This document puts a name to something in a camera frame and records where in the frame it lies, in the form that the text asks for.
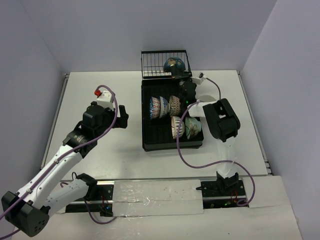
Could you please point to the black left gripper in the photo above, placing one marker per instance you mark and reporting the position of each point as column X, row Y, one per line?
column 116, row 119

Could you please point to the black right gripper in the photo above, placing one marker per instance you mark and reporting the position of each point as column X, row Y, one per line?
column 178, row 74

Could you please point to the brown bowl cream inside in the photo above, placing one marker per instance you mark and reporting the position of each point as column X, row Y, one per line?
column 174, row 62

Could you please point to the red lattice patterned bowl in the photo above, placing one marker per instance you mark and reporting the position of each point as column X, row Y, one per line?
column 175, row 106

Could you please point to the blue and white floral bowl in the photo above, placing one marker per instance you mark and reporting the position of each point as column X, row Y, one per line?
column 164, row 107

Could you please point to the dark blue patterned bowl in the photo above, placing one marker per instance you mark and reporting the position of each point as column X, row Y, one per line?
column 154, row 108

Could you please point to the white bowl patterned rim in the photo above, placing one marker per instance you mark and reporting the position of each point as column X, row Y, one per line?
column 177, row 127

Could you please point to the pale green bowl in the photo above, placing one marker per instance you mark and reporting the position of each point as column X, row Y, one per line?
column 192, row 127

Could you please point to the white bowl brown outside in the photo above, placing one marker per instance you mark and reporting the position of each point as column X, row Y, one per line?
column 207, row 98

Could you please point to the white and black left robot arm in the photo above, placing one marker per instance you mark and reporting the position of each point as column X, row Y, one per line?
column 30, row 208

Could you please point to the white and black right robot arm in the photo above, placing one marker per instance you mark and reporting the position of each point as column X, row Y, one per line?
column 223, row 125

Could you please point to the black dish rack tray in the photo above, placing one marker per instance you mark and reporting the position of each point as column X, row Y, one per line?
column 157, row 133

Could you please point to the silver taped cover plate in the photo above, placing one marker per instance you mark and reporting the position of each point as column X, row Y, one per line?
column 157, row 198

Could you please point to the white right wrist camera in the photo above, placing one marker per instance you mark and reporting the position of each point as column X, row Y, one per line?
column 199, row 79

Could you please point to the black wire plate rack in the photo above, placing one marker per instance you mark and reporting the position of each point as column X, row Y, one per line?
column 152, row 62

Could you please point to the black aluminium mounting rail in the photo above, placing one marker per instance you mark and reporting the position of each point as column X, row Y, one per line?
column 101, row 202

